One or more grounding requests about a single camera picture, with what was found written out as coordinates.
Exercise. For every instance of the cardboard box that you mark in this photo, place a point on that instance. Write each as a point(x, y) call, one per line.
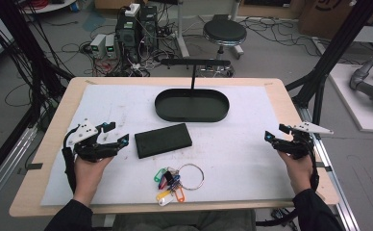
point(332, 16)

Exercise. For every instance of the white table mat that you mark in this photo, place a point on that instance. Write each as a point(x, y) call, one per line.
point(232, 160)

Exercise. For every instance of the white desk leg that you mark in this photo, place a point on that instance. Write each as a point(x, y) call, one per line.
point(181, 35)

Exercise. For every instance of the person's left hand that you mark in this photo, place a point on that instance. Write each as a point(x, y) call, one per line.
point(88, 174)

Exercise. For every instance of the person's right hand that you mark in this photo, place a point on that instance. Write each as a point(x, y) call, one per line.
point(298, 171)

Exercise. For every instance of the aluminium rail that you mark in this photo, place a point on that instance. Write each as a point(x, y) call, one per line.
point(332, 183)
point(5, 173)

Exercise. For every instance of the black rectangular case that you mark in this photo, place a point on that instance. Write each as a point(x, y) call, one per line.
point(162, 140)

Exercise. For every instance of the black round stool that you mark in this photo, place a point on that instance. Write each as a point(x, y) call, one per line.
point(224, 31)

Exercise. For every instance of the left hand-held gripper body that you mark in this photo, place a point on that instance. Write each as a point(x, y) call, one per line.
point(84, 131)

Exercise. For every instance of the white platform board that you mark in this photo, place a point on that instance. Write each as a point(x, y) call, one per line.
point(354, 106)

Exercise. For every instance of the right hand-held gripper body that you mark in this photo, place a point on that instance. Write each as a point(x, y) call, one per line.
point(295, 146)

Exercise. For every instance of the grey bench power supply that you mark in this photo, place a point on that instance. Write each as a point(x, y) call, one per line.
point(98, 45)
point(110, 46)

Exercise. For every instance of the black oval tray stand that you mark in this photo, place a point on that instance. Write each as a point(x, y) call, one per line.
point(191, 106)

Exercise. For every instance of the black computer tower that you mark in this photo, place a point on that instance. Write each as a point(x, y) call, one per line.
point(133, 32)

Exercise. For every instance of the white power strip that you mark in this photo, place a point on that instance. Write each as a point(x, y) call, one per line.
point(132, 9)

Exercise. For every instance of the person's legs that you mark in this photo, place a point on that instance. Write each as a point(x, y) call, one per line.
point(184, 221)

